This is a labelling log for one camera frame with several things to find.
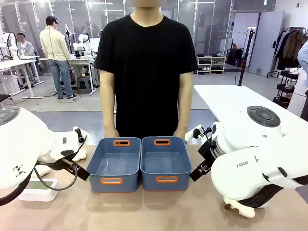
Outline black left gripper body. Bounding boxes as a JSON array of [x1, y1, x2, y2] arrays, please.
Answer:
[[53, 157, 78, 173]]

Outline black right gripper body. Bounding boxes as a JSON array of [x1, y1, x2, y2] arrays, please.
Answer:
[[197, 141, 217, 167]]

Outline white digital clock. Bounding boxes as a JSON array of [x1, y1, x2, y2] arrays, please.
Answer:
[[18, 177, 60, 202]]

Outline white plush toy brown spot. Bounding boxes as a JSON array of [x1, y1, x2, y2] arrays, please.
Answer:
[[223, 196, 257, 218]]

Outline person's left hand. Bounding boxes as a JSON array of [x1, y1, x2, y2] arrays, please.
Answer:
[[172, 128, 189, 138]]

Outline person's right hand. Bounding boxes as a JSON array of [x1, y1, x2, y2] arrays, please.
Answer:
[[103, 128, 120, 139]]

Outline large white table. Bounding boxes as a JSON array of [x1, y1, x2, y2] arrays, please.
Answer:
[[193, 84, 308, 145]]

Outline grey step stool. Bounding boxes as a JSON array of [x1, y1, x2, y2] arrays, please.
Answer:
[[76, 76, 93, 95]]

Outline white shoe rack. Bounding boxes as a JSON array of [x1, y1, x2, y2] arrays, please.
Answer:
[[196, 55, 227, 75]]

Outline black tripod stand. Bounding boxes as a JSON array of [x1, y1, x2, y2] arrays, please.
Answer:
[[237, 27, 257, 87]]

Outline black luggage bags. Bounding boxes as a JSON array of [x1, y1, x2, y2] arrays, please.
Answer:
[[226, 47, 244, 67]]

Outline black utility cart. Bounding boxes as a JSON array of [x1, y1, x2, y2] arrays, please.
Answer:
[[273, 69, 300, 109]]

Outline person's black t-shirt torso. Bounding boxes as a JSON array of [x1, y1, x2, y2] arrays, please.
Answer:
[[94, 13, 198, 138]]

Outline white workbench desk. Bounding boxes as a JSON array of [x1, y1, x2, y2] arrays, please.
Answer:
[[38, 54, 100, 96]]

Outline white rounded stand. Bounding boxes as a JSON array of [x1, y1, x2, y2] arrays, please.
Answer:
[[287, 69, 308, 118]]

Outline white desk with metal legs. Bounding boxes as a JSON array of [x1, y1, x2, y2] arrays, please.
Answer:
[[0, 55, 45, 100]]

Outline man in cream jacket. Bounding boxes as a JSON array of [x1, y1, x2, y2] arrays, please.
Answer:
[[39, 15, 76, 100]]

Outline black hanging coat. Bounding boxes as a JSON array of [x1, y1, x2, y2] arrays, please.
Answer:
[[275, 31, 300, 71]]

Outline seated person grey top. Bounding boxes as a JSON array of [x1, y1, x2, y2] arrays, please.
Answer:
[[16, 32, 40, 84]]

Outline grey door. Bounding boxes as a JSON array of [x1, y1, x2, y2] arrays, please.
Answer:
[[247, 11, 285, 77]]

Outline person in blue sleeve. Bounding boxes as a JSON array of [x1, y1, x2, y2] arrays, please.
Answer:
[[297, 39, 308, 87]]

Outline brown hanging coat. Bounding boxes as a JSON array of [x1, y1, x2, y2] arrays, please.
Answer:
[[282, 29, 304, 61]]

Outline black clothes rack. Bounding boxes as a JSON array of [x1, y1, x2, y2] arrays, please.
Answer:
[[266, 26, 308, 79]]

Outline thin black left gripper cable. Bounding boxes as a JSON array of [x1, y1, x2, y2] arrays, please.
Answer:
[[33, 165, 79, 192]]

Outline blue basket orange handles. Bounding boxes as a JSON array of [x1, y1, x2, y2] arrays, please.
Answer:
[[86, 137, 142, 193], [140, 136, 193, 192]]

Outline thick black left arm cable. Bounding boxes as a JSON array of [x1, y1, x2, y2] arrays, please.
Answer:
[[0, 168, 33, 207]]

